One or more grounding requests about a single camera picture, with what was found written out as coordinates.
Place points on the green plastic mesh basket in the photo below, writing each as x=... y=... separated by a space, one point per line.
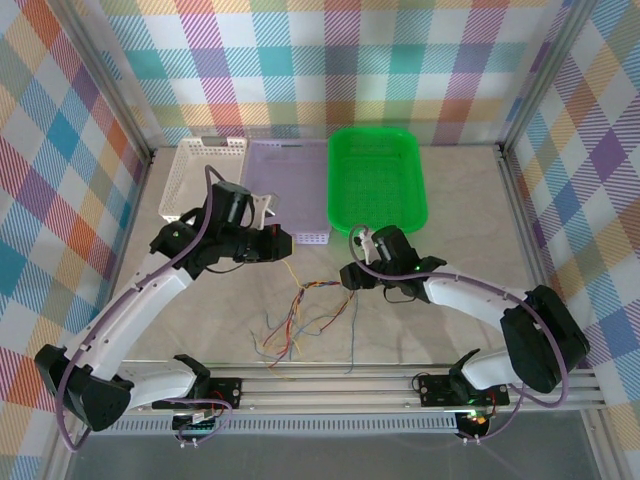
x=375 y=175

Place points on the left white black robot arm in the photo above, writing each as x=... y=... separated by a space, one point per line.
x=130 y=310

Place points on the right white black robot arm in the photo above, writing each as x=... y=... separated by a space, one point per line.
x=545 y=340

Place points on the purple perforated plastic basket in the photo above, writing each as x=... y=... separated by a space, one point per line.
x=295 y=175

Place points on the white perforated plastic basket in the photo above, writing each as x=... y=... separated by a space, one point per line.
x=200 y=170

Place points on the green controller circuit board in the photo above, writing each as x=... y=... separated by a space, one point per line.
x=197 y=425

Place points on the controller board with orange part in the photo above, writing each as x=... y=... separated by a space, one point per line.
x=475 y=422

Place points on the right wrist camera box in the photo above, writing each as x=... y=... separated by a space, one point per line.
x=366 y=245

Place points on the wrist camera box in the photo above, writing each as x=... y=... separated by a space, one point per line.
x=263 y=207
x=366 y=245

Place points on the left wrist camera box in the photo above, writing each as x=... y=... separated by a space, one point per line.
x=263 y=207

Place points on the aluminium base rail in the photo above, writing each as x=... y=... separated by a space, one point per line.
x=325 y=385

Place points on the aluminium side rail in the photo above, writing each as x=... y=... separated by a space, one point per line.
x=520 y=210

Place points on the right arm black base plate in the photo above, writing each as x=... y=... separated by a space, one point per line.
x=432 y=390

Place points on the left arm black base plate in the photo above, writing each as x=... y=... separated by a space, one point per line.
x=227 y=390

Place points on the aluminium frame post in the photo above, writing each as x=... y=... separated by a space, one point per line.
x=545 y=75
x=107 y=85

